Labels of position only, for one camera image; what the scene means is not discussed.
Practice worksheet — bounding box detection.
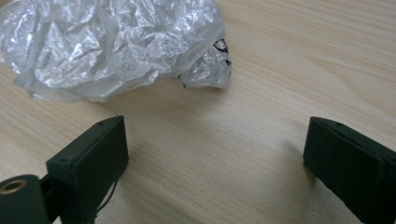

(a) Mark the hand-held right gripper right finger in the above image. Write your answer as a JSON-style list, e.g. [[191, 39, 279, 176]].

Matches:
[[303, 116, 396, 224]]

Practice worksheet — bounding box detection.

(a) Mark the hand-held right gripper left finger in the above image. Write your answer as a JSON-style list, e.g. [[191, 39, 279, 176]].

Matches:
[[45, 115, 130, 224]]

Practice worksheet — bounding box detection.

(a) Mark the clear plastic bag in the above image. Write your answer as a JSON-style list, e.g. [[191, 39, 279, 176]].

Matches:
[[0, 0, 233, 104]]

